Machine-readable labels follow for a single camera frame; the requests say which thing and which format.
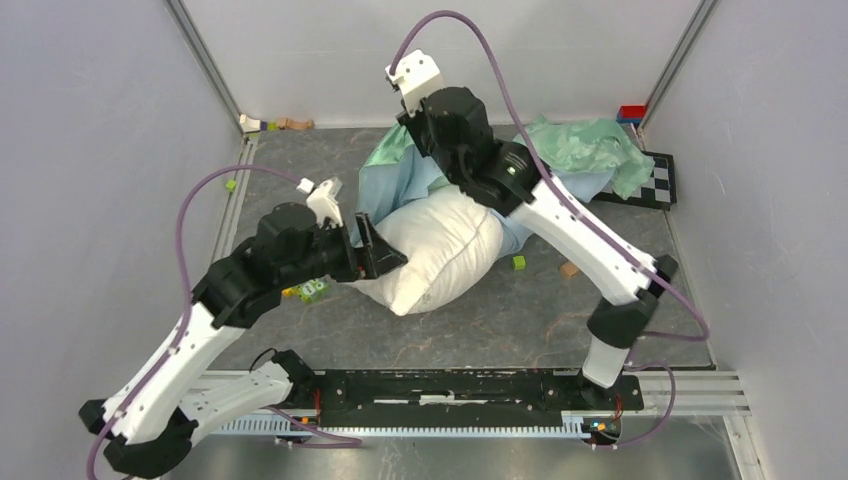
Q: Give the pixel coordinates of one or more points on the small wooden cube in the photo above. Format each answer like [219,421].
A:
[568,270]

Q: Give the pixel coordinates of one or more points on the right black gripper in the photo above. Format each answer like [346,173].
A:
[410,124]

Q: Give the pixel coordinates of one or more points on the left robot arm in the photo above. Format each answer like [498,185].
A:
[151,425]

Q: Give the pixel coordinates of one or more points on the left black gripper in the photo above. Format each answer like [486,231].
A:
[379,254]

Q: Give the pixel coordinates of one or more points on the light blue toothed rail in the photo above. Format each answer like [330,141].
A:
[274,425]

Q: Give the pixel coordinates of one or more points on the red blue block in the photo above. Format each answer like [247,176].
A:
[631,114]

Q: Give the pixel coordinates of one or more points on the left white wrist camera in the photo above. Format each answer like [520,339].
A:
[321,199]

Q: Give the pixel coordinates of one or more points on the wooden toy figure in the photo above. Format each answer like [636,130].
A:
[285,123]

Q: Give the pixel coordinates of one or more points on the green toy block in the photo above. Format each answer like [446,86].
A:
[312,290]

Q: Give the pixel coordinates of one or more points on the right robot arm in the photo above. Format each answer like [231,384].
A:
[630,281]

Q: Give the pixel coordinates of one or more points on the black white checkerboard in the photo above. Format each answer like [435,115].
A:
[659,192]

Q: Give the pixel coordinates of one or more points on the white beige corner toy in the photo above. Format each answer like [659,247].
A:
[249,125]

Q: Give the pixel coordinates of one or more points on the white pillow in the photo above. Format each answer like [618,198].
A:
[450,243]

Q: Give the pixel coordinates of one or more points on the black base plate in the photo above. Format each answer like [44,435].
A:
[456,398]

